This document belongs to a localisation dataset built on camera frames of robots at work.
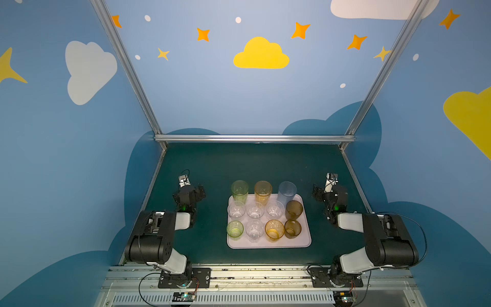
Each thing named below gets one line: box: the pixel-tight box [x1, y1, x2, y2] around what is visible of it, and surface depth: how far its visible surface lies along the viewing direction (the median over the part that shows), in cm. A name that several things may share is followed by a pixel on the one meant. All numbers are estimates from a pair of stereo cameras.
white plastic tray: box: [226, 193, 312, 250], surface depth 86 cm
